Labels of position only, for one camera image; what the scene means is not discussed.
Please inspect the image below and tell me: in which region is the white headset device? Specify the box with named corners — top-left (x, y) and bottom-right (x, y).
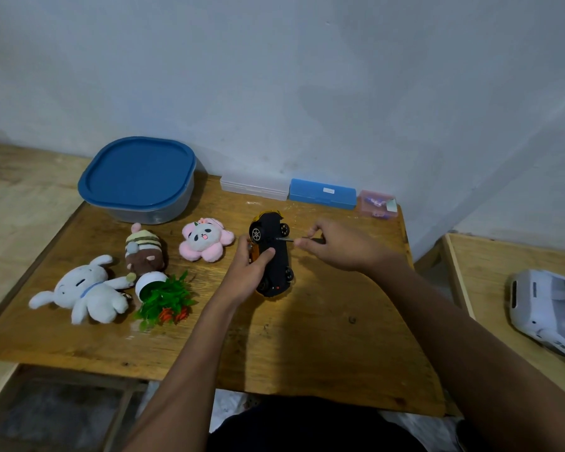
top-left (507, 269), bottom-right (565, 369)

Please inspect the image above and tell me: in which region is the person's left forearm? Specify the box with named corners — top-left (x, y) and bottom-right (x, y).
top-left (121, 293), bottom-right (246, 452)

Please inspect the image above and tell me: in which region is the person's left hand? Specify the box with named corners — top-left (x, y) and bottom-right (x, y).
top-left (215, 236), bottom-right (277, 307)

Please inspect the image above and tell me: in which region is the person's right hand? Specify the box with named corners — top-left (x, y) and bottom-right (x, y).
top-left (294, 218), bottom-right (394, 275)

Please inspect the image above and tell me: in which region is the wooden table frame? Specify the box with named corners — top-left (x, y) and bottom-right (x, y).
top-left (0, 363), bottom-right (149, 452)

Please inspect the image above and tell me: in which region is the blue plastic pencil case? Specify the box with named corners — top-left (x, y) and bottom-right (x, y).
top-left (288, 178), bottom-right (358, 211)

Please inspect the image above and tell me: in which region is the artificial plant in white pot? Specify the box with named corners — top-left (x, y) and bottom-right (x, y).
top-left (133, 270), bottom-right (198, 332)

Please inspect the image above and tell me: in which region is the person's black clothing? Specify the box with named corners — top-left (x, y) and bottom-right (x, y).
top-left (206, 395), bottom-right (427, 452)

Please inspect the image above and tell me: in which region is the person's right forearm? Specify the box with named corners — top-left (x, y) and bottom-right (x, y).
top-left (368, 251), bottom-right (565, 452)

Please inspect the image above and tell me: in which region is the pink flower panda plush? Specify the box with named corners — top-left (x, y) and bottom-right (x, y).
top-left (178, 218), bottom-right (235, 263)

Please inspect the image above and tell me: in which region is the white rabbit plush toy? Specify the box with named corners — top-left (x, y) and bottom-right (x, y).
top-left (28, 254), bottom-right (136, 325)

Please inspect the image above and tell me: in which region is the clear plastic storage tub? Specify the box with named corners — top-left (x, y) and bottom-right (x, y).
top-left (99, 171), bottom-right (196, 226)

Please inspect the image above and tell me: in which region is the small pink plastic box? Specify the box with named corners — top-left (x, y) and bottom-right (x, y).
top-left (359, 190), bottom-right (399, 220)

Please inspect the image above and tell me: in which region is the clear plastic pencil case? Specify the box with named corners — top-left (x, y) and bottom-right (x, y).
top-left (220, 175), bottom-right (291, 202)

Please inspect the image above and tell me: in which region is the black and orange toy car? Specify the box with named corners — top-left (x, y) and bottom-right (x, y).
top-left (247, 211), bottom-right (295, 298)

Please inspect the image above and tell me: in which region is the brown striped plush toy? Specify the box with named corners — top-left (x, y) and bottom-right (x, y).
top-left (124, 223), bottom-right (166, 275)

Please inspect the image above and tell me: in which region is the blue plastic container lid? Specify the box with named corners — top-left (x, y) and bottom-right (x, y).
top-left (78, 136), bottom-right (197, 212)

